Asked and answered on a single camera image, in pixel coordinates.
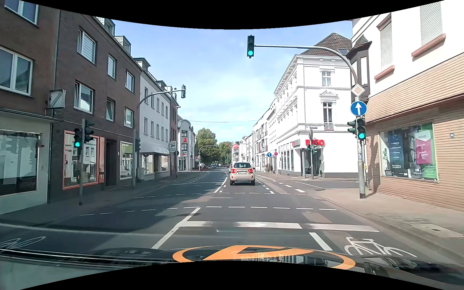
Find green trees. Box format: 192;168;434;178
196;128;233;166

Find row of buildings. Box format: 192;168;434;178
232;101;278;173
169;85;197;175

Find beige small car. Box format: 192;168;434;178
229;161;256;186

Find grey asphalt road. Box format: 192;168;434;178
0;168;464;270

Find round sign on pole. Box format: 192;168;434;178
169;140;177;178

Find white rendered building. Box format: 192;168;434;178
134;57;172;181

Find road markings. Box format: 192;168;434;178
0;171;418;258

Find white corner building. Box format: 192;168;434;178
273;32;359;179

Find traffic light on curved mast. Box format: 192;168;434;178
246;35;368;199
131;84;187;189

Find car's own bonnet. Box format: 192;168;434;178
0;244;464;287

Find grey paved pavement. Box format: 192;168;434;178
0;170;205;226
256;171;464;268

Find traffic light on grey pole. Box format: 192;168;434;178
73;118;95;206

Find dark brick building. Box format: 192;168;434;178
0;0;142;218

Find cream and brick-clad building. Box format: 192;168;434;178
347;0;464;218

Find overhead wires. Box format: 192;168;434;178
189;119;259;124

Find curved lamp post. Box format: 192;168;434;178
198;144;218;170

